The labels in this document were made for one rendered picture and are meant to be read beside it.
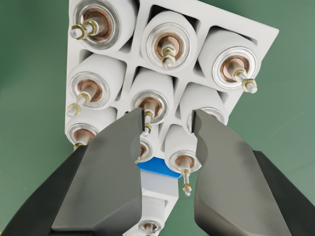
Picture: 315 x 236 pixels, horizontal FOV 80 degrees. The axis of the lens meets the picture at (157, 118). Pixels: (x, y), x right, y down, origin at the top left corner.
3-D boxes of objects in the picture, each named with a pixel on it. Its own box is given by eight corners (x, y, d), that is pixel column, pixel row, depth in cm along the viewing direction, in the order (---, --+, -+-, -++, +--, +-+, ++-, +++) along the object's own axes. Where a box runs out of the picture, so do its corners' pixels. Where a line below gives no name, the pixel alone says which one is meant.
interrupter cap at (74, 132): (98, 152, 45) (97, 154, 45) (66, 142, 44) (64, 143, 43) (106, 129, 41) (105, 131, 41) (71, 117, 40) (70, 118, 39)
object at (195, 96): (217, 76, 52) (237, 108, 37) (204, 105, 57) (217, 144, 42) (183, 67, 51) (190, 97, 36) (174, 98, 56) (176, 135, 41)
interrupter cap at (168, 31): (183, 74, 34) (183, 75, 33) (142, 63, 33) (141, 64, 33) (198, 29, 30) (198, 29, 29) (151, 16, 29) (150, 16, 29)
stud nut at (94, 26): (86, 18, 27) (83, 18, 26) (97, 22, 27) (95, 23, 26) (84, 32, 28) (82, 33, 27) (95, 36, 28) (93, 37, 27)
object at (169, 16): (181, 55, 49) (187, 81, 34) (145, 46, 49) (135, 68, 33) (193, 14, 44) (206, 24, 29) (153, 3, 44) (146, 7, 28)
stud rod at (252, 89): (232, 74, 32) (249, 93, 25) (233, 68, 31) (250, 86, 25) (238, 74, 32) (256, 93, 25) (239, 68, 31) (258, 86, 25)
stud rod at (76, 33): (91, 21, 28) (69, 28, 22) (98, 23, 29) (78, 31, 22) (90, 28, 29) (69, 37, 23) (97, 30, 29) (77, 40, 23)
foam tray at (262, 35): (87, 103, 67) (63, 134, 51) (102, -32, 46) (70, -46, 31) (191, 131, 71) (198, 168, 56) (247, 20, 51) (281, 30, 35)
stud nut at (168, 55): (166, 70, 26) (166, 71, 25) (158, 59, 25) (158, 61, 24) (178, 61, 25) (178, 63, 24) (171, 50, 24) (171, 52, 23)
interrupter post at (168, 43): (173, 56, 32) (174, 62, 29) (160, 52, 32) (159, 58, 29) (177, 41, 31) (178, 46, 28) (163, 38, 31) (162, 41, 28)
